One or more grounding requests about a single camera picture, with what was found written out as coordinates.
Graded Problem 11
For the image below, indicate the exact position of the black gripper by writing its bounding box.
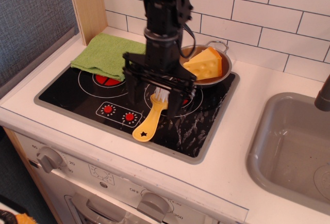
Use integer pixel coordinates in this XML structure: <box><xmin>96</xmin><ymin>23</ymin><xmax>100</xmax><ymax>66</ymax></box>
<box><xmin>123</xmin><ymin>31</ymin><xmax>196</xmax><ymax>118</ymax></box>

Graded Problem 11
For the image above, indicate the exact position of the yellow dish brush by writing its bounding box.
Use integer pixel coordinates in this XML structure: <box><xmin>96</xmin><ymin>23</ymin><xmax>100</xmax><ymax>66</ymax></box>
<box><xmin>132</xmin><ymin>87</ymin><xmax>169</xmax><ymax>142</ymax></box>

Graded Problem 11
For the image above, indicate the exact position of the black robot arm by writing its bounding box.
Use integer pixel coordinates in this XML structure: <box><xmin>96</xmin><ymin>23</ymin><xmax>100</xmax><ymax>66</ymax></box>
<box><xmin>123</xmin><ymin>0</ymin><xmax>196</xmax><ymax>119</ymax></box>

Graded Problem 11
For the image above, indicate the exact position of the green towel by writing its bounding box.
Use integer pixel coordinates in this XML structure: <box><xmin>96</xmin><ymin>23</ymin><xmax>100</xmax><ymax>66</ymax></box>
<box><xmin>71</xmin><ymin>33</ymin><xmax>145</xmax><ymax>82</ymax></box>

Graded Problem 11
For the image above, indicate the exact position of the red right stove knob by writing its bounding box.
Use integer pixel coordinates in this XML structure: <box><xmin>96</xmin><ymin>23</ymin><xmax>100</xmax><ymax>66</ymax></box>
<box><xmin>125</xmin><ymin>113</ymin><xmax>135</xmax><ymax>122</ymax></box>

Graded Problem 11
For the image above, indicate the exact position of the red stove knob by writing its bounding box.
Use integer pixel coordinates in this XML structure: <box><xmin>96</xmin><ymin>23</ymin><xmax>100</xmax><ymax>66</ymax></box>
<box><xmin>125</xmin><ymin>113</ymin><xmax>135</xmax><ymax>122</ymax></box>
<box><xmin>104</xmin><ymin>105</ymin><xmax>113</xmax><ymax>114</ymax></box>

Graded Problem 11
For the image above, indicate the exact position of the red left stove knob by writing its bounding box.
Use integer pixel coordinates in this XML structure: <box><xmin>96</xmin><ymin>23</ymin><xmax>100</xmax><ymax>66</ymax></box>
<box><xmin>104</xmin><ymin>105</ymin><xmax>113</xmax><ymax>114</ymax></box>

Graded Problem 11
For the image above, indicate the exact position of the black toy stovetop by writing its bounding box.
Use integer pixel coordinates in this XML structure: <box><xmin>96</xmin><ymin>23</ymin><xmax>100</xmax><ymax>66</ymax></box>
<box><xmin>34</xmin><ymin>67</ymin><xmax>240</xmax><ymax>164</ymax></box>

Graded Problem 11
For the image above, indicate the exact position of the yellow cheese wedge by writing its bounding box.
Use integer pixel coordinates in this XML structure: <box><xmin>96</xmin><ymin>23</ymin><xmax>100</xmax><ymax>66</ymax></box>
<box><xmin>183</xmin><ymin>47</ymin><xmax>222</xmax><ymax>81</ymax></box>

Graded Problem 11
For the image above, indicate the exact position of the silver metal pan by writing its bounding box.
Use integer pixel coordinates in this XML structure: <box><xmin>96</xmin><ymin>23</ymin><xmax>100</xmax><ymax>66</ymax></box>
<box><xmin>179</xmin><ymin>40</ymin><xmax>232</xmax><ymax>87</ymax></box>

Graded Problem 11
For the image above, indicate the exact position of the grey right oven knob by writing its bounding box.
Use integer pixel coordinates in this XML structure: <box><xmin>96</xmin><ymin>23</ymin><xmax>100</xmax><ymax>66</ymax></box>
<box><xmin>137</xmin><ymin>193</ymin><xmax>170</xmax><ymax>223</ymax></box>

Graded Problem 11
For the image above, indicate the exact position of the grey oven knob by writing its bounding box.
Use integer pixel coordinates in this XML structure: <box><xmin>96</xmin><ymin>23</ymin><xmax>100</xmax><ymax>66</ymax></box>
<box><xmin>137</xmin><ymin>193</ymin><xmax>170</xmax><ymax>223</ymax></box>
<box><xmin>37</xmin><ymin>147</ymin><xmax>63</xmax><ymax>173</ymax></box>

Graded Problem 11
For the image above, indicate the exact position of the grey left oven knob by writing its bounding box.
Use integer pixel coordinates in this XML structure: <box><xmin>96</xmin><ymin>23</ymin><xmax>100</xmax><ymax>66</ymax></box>
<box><xmin>37</xmin><ymin>147</ymin><xmax>63</xmax><ymax>173</ymax></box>

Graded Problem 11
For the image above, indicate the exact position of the grey sink basin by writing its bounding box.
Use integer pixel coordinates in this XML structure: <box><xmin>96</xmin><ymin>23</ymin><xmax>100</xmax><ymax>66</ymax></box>
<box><xmin>246</xmin><ymin>92</ymin><xmax>329</xmax><ymax>215</ymax></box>

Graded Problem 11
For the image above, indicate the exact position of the grey faucet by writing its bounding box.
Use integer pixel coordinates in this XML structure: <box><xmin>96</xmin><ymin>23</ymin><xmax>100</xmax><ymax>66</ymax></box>
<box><xmin>314</xmin><ymin>75</ymin><xmax>330</xmax><ymax>111</ymax></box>

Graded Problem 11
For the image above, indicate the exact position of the orange plush object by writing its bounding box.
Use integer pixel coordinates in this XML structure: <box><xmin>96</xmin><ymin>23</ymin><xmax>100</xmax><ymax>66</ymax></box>
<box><xmin>15</xmin><ymin>213</ymin><xmax>37</xmax><ymax>224</ymax></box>

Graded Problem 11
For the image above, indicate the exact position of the wooden side post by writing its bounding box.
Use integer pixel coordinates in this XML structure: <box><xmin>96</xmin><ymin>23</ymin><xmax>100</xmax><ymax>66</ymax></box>
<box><xmin>72</xmin><ymin>0</ymin><xmax>108</xmax><ymax>46</ymax></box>

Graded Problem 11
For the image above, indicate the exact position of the grey oven door handle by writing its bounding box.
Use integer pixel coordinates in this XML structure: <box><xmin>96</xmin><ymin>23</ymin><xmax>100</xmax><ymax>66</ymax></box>
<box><xmin>71</xmin><ymin>193</ymin><xmax>146</xmax><ymax>223</ymax></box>

